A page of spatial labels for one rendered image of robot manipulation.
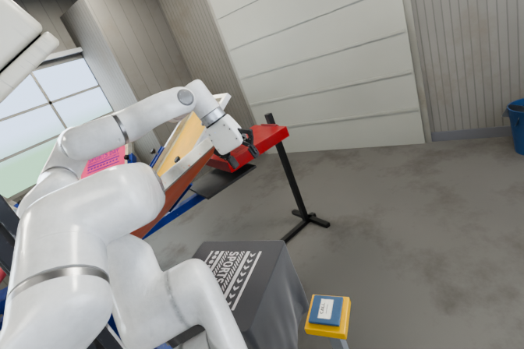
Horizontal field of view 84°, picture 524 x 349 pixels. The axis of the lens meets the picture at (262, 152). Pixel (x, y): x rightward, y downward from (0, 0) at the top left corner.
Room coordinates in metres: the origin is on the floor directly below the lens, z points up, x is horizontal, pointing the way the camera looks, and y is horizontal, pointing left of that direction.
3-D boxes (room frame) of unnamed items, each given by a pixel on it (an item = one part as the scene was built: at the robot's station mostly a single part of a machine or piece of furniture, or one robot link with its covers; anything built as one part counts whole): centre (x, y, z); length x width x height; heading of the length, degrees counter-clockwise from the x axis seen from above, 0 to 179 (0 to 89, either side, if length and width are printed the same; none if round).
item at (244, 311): (1.04, 0.37, 0.95); 0.48 x 0.44 x 0.01; 60
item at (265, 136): (2.31, 0.11, 1.06); 0.61 x 0.46 x 0.12; 120
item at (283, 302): (0.93, 0.17, 0.74); 0.45 x 0.03 x 0.43; 150
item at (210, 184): (1.93, 0.76, 0.91); 1.34 x 0.41 x 0.08; 120
